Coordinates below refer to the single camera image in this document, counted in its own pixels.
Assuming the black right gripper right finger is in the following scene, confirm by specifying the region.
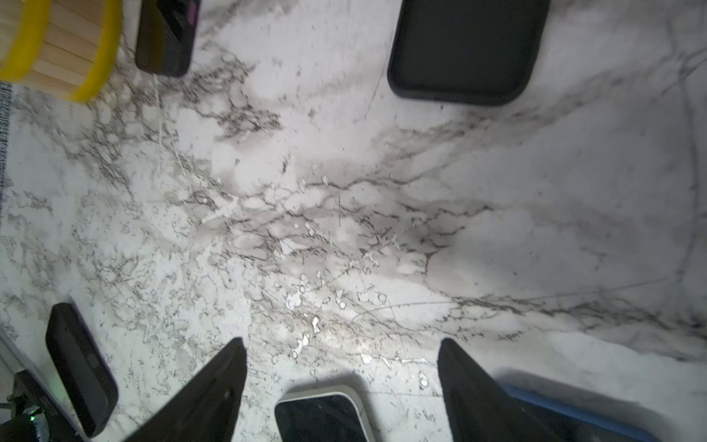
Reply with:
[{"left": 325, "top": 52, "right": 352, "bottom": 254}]
[{"left": 437, "top": 338, "right": 561, "bottom": 441}]

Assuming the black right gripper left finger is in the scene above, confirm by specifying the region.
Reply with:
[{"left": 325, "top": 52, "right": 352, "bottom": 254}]
[{"left": 128, "top": 338, "right": 247, "bottom": 441}]

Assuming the black phone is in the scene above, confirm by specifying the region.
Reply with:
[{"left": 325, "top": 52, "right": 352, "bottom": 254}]
[
  {"left": 501, "top": 384, "right": 659, "bottom": 442},
  {"left": 274, "top": 385, "right": 376, "bottom": 442}
]

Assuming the black phone case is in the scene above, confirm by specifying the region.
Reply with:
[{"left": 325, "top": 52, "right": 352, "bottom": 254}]
[
  {"left": 387, "top": 0, "right": 551, "bottom": 107},
  {"left": 45, "top": 302, "right": 119, "bottom": 438},
  {"left": 134, "top": 0, "right": 201, "bottom": 77}
]

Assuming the yellow bamboo steamer basket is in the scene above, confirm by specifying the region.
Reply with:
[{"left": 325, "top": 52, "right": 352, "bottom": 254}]
[{"left": 1, "top": 0, "right": 123, "bottom": 103}]

